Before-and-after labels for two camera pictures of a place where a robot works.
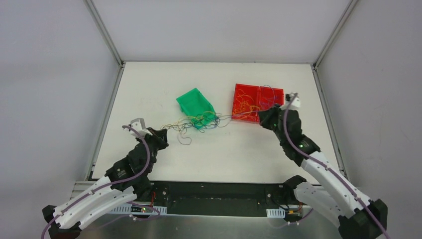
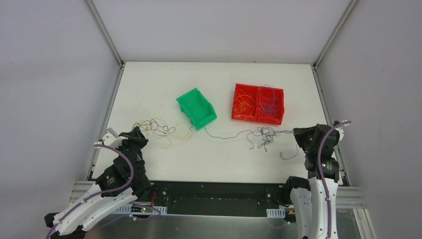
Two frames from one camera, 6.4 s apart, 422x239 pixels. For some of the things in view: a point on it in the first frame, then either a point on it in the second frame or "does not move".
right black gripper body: (271, 115) -> (309, 137)
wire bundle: (202, 123) -> (164, 133)
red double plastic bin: (250, 100) does not move
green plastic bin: (194, 105) does not move
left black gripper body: (157, 137) -> (136, 142)
